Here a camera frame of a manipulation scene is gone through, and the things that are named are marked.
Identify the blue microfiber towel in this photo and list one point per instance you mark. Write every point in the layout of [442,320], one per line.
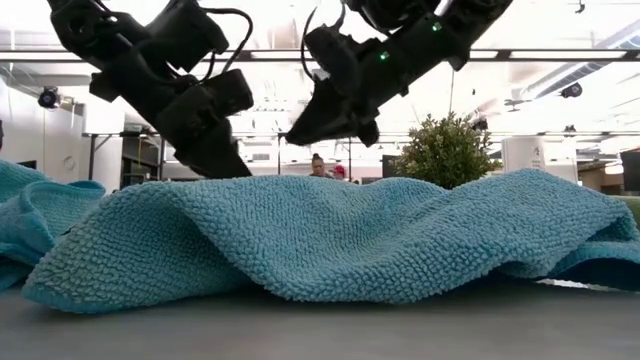
[320,240]

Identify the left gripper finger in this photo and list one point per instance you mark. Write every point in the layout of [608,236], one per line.
[215,155]

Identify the small potted artificial plant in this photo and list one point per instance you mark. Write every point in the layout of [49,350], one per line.
[445,155]

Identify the black ceiling spotlight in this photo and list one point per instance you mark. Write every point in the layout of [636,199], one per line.
[571,90]
[48,97]

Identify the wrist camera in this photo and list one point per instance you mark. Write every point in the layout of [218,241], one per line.
[230,92]
[332,55]

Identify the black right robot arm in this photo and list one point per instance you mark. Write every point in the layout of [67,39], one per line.
[465,20]

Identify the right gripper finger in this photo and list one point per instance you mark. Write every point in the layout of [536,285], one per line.
[330,120]
[370,134]

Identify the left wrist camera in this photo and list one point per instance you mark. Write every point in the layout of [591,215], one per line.
[230,92]

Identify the person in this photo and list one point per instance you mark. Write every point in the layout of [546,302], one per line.
[340,172]
[318,167]

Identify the black metal rack frame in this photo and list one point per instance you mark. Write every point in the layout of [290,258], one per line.
[278,160]
[92,155]

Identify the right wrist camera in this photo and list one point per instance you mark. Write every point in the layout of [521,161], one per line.
[332,55]

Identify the white cylindrical appliance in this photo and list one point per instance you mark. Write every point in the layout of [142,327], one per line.
[522,155]

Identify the black wall monitor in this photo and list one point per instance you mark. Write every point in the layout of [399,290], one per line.
[27,165]

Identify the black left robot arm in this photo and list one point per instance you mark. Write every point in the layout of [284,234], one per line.
[80,25]

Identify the black screen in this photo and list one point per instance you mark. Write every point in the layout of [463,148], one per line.
[631,172]

